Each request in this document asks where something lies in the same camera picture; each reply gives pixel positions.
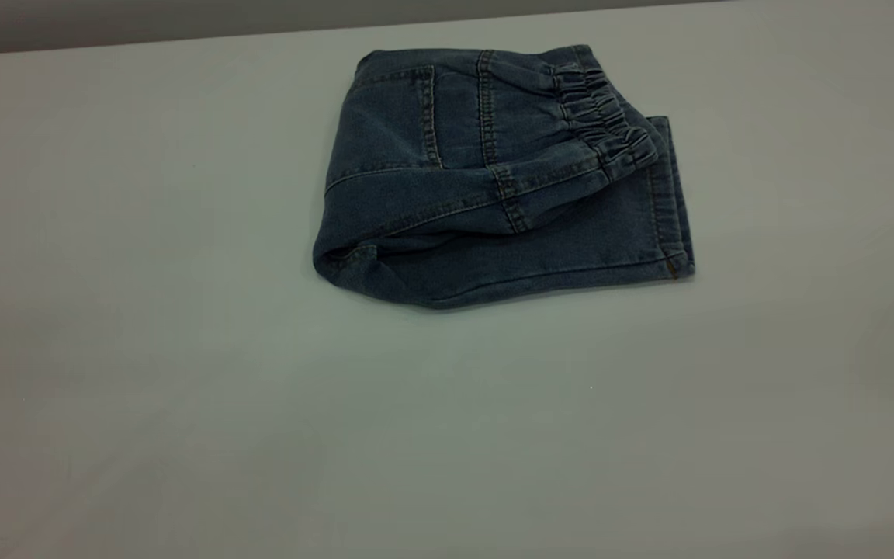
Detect blue denim shorts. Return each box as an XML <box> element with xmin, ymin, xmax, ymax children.
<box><xmin>312</xmin><ymin>44</ymin><xmax>696</xmax><ymax>310</ymax></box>

